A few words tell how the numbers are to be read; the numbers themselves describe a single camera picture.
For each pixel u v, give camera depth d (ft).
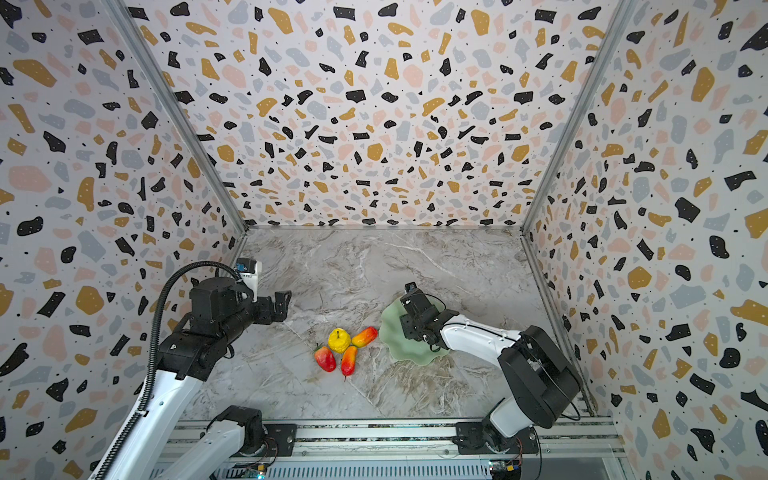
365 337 2.94
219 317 1.72
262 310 2.08
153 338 1.46
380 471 2.56
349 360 2.75
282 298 2.13
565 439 2.50
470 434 2.45
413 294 2.31
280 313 2.15
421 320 2.27
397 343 2.93
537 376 1.46
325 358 2.76
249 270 2.02
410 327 2.68
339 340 2.81
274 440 2.40
